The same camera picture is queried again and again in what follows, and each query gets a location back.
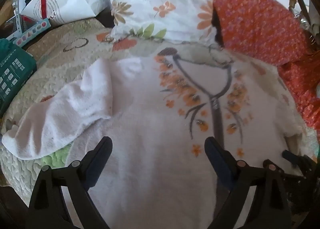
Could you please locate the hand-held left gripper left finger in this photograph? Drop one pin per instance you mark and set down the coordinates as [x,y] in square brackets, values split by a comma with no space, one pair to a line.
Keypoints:
[98,156]

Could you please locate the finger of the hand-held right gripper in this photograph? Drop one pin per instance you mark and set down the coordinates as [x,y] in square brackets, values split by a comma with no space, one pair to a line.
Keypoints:
[293,159]

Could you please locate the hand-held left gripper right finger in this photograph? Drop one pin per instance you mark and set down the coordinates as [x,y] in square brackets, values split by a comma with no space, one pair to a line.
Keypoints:
[221,166]

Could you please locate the white floral print sweater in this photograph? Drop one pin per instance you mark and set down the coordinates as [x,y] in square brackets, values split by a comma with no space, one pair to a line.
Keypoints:
[150,144]

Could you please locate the patterned quilted bedspread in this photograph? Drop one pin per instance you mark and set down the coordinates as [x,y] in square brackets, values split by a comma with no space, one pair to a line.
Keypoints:
[62,69]

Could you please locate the green cardboard box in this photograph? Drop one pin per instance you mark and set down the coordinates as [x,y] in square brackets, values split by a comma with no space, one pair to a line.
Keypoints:
[12,76]

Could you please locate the orange floral cloth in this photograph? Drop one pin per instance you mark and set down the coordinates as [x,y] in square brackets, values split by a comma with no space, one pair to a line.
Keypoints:
[260,26]

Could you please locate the silver foil wrap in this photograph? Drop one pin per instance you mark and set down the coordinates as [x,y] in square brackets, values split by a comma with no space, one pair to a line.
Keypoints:
[306,23]

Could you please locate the white floral pillow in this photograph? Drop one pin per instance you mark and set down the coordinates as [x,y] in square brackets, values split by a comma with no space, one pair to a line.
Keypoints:
[162,7]

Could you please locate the white perforated strip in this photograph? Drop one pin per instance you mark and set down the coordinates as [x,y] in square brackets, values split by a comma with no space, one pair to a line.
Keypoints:
[18,11]

